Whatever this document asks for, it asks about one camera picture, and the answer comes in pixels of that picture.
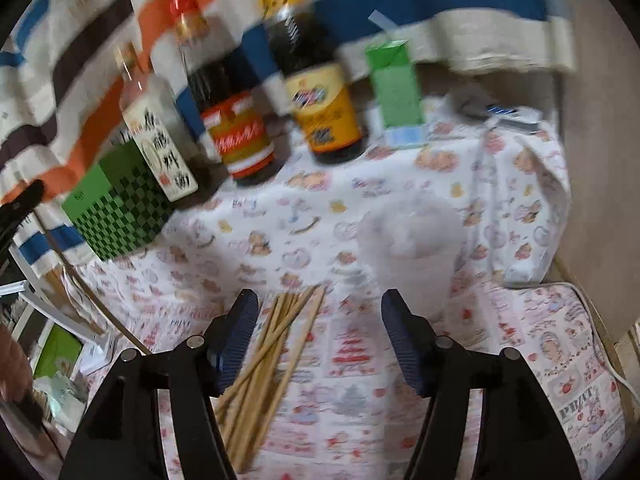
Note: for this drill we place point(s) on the pile of wooden chopsticks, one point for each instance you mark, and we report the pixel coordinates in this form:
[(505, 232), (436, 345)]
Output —
[(270, 355)]

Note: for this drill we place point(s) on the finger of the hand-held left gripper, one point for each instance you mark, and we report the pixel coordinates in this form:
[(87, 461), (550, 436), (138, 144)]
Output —
[(22, 202)]

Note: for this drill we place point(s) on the striped printed cloth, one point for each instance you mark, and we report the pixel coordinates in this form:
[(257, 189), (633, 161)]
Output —
[(75, 35)]

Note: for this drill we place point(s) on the green drink carton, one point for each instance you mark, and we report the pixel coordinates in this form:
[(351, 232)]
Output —
[(395, 85)]

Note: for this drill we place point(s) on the translucent plastic cup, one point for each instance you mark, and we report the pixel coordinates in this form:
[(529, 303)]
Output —
[(410, 260)]

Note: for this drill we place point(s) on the red label sauce bottle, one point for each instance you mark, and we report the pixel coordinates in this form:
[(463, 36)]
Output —
[(240, 135)]

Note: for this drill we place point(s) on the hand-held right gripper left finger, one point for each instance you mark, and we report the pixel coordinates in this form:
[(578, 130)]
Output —
[(235, 350)]

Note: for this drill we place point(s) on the dark power bank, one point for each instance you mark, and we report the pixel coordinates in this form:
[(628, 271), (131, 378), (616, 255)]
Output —
[(500, 110)]

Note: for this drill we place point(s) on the thin wooden stick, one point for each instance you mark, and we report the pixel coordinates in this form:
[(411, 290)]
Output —
[(90, 285)]

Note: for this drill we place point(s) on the person's left hand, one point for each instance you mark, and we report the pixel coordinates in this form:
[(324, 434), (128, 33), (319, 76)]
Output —
[(14, 367)]

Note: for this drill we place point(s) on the yellow label dark bottle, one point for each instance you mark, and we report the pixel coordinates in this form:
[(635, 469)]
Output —
[(325, 110)]

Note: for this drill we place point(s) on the white label glass bottle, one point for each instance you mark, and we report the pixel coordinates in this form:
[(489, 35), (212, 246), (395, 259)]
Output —
[(160, 150)]

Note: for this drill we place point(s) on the cartoon printed tablecloth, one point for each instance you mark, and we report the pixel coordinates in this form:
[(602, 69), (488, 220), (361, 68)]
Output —
[(310, 210)]

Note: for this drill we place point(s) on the green checkered box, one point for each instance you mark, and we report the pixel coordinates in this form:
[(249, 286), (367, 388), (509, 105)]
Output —
[(120, 205)]

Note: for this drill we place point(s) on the green and white package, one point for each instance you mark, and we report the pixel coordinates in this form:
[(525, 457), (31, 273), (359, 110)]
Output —
[(57, 352)]

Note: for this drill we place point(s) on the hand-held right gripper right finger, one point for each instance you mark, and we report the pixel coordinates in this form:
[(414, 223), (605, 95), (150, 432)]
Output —
[(402, 350)]

